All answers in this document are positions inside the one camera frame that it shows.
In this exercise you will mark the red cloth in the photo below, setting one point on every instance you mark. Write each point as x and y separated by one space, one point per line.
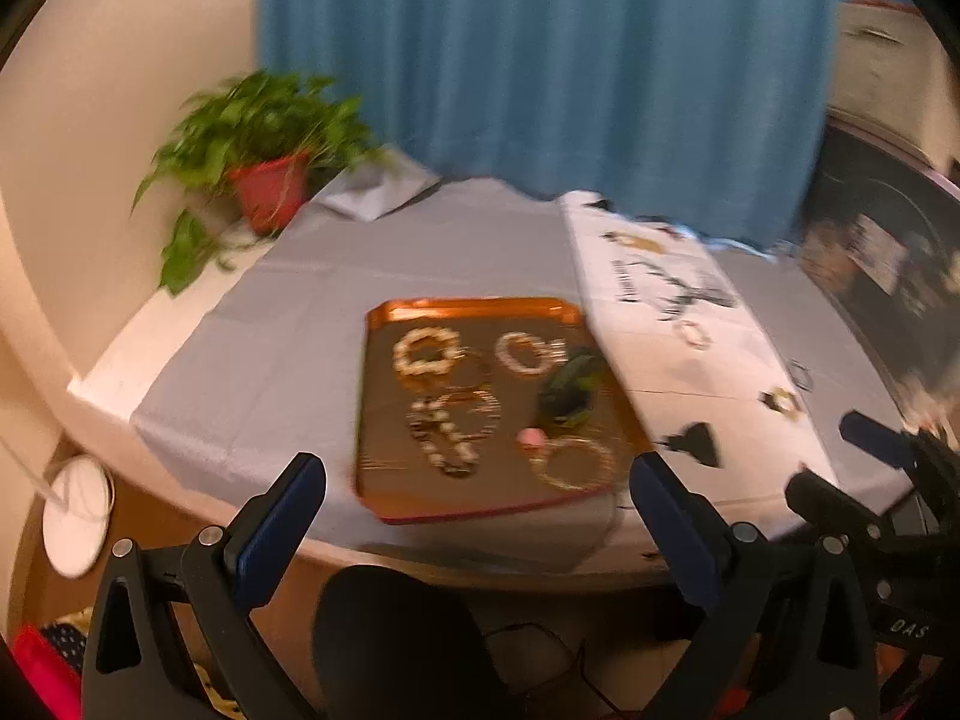
41 671

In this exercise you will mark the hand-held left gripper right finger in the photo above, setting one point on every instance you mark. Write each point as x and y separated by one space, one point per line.
675 532

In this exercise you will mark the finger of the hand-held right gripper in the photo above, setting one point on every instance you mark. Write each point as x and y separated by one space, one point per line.
832 502
874 439

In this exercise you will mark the thin silver bangle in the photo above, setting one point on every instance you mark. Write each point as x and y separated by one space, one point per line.
489 373

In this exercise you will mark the white deer print table runner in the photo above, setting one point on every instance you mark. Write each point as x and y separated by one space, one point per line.
660 382

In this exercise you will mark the dark dotted cloth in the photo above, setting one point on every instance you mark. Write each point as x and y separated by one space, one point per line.
67 641

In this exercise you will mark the folded grey sheet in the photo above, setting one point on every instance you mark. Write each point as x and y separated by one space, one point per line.
375 191

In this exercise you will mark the green plant in red pot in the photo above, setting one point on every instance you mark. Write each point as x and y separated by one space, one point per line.
270 191

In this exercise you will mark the black chair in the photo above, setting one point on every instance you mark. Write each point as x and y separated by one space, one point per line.
397 652

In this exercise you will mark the grey tablecloth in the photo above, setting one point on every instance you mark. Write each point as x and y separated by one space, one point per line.
300 330

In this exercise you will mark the dark green black wristband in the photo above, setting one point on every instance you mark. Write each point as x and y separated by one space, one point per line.
566 390

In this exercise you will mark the beige fabric storage box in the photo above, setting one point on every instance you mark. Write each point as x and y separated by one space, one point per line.
892 67

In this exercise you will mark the orange metal tray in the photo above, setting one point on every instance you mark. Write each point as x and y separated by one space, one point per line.
390 465

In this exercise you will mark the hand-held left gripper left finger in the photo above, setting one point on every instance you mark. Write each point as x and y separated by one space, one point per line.
274 532

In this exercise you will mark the blue curtain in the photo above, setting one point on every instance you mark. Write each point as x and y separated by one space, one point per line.
547 67

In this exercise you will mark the white round disc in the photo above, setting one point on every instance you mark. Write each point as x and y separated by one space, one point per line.
75 525

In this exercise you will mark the dark plastic storage bin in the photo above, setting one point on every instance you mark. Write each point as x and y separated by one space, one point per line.
877 270

